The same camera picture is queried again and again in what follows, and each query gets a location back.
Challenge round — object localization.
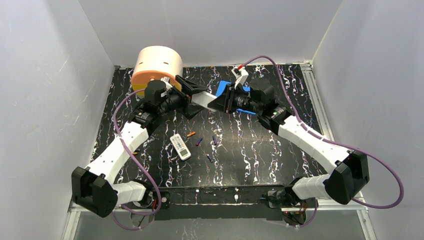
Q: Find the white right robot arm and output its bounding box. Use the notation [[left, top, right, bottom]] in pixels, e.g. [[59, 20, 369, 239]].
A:
[[207, 78, 369, 205]]

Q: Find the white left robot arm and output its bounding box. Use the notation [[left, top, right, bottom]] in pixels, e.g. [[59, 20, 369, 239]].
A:
[[71, 75, 216, 218]]

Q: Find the small white buttoned remote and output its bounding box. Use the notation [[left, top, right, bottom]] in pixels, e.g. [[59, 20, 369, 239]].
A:
[[170, 133, 191, 161]]

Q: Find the blue flat foam pad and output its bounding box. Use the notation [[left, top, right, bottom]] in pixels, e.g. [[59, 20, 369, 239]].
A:
[[214, 80, 256, 115]]

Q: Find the cream cylindrical drum container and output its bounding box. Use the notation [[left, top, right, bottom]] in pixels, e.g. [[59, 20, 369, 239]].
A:
[[130, 45, 183, 99]]

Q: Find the black base bar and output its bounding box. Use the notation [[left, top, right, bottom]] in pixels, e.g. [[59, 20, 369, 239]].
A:
[[155, 185, 291, 221]]

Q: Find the dark battery lower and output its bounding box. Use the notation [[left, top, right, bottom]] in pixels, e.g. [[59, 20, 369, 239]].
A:
[[206, 154, 214, 163]]

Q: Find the long white remote control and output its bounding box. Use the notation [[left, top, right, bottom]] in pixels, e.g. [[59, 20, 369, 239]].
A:
[[191, 91, 217, 112]]

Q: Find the blue purple battery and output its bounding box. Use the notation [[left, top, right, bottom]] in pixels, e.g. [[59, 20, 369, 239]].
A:
[[212, 135, 218, 146], [195, 137, 203, 146]]

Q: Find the orange battery centre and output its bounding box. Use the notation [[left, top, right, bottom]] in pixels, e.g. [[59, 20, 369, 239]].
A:
[[186, 131, 196, 138]]

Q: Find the aluminium frame rail right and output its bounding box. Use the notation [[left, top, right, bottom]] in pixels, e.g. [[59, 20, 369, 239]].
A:
[[299, 61, 334, 140]]

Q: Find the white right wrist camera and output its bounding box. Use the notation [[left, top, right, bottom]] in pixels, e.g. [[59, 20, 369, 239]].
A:
[[231, 64, 249, 88]]

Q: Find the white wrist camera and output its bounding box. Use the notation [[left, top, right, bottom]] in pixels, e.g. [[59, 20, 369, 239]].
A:
[[160, 77, 173, 90], [231, 64, 249, 88]]

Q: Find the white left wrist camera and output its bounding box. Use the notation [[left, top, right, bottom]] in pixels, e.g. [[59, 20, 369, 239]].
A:
[[160, 77, 173, 90]]

